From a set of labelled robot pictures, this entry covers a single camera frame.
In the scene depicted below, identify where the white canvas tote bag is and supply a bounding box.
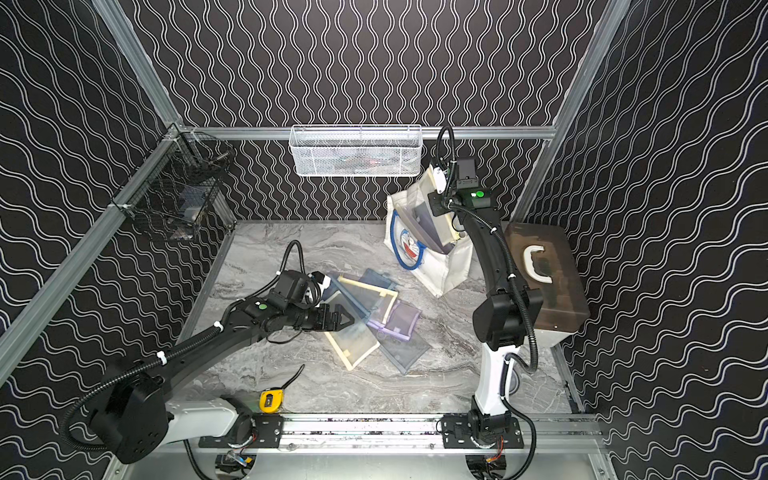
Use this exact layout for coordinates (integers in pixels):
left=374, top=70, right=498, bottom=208
left=384, top=167, right=473, bottom=298

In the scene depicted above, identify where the purple trim mesh pouch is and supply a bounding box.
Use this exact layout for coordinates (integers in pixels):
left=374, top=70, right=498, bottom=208
left=397, top=203, right=446, bottom=253

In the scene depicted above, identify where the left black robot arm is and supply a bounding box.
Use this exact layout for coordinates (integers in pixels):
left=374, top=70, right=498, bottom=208
left=60, top=240, right=355, bottom=464

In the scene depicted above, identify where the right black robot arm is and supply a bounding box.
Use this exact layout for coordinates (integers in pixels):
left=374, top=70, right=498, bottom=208
left=428, top=125, right=543, bottom=449

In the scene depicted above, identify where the small purple mesh pouch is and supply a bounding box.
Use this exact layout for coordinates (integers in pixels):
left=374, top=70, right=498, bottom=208
left=366, top=300, right=421, bottom=341

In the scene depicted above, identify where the yellow tape measure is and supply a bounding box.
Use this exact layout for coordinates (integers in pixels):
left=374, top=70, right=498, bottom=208
left=259, top=364, right=305, bottom=414

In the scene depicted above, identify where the brown lid storage box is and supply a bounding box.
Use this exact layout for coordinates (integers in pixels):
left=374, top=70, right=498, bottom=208
left=505, top=223, right=590, bottom=350

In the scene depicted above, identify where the white wire mesh basket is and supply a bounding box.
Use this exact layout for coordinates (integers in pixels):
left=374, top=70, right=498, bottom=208
left=288, top=124, right=423, bottom=177

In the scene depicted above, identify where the black wire basket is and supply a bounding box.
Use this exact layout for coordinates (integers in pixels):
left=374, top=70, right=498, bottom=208
left=118, top=132, right=235, bottom=243

